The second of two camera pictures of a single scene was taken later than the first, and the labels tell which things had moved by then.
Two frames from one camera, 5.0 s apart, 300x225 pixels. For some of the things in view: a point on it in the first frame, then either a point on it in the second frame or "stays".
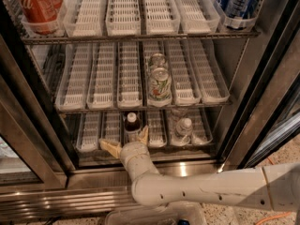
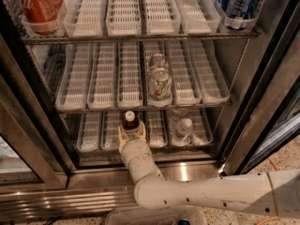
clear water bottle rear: [179, 114] stays
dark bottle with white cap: [132, 127] stays
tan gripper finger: [113, 147] to [123, 139]
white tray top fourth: [161, 12] stays
